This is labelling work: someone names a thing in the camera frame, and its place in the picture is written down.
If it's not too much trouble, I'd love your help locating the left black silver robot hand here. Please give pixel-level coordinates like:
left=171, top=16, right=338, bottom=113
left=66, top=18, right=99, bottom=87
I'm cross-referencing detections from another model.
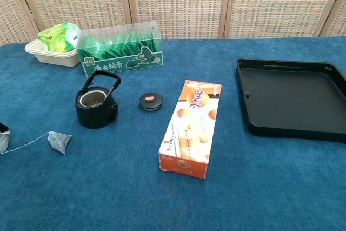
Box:
left=0, top=122, right=11, bottom=154

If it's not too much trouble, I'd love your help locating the pyramid tea bag with string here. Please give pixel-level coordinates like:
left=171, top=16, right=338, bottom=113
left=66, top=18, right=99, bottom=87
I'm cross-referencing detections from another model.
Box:
left=0, top=130, right=73, bottom=156

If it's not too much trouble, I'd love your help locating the small black teapot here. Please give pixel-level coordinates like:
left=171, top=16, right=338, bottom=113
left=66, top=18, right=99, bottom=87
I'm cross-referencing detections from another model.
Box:
left=74, top=70, right=122, bottom=129

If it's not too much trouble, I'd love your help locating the green snack packet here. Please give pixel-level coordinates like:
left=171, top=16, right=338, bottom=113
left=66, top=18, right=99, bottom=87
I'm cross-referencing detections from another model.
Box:
left=37, top=22, right=81, bottom=53

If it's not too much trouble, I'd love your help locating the clear green tea box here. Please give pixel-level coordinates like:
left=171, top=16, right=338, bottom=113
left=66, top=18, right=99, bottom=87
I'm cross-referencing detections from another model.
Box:
left=76, top=21, right=164, bottom=77

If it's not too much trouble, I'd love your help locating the black teapot lid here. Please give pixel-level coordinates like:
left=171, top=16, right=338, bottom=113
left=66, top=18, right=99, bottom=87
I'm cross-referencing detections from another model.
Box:
left=138, top=92, right=164, bottom=112

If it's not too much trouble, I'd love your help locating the orange snack box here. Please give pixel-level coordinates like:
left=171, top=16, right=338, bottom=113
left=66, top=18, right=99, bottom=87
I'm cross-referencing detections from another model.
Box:
left=158, top=79, right=223, bottom=180

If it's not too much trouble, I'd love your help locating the beige paper food container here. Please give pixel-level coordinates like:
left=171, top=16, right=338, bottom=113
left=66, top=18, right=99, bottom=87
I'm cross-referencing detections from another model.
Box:
left=24, top=38, right=81, bottom=68

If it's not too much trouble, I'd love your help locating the blue felt table cover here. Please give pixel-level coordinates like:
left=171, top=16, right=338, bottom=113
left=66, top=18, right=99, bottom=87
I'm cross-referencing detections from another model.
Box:
left=0, top=36, right=346, bottom=231

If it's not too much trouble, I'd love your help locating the woven wooden folding screen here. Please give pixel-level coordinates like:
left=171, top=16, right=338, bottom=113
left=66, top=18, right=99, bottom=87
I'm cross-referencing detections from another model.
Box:
left=0, top=0, right=346, bottom=47

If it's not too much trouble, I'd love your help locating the black square tray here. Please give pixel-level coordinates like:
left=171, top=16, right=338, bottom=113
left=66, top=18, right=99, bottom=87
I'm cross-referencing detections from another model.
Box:
left=236, top=57, right=346, bottom=143

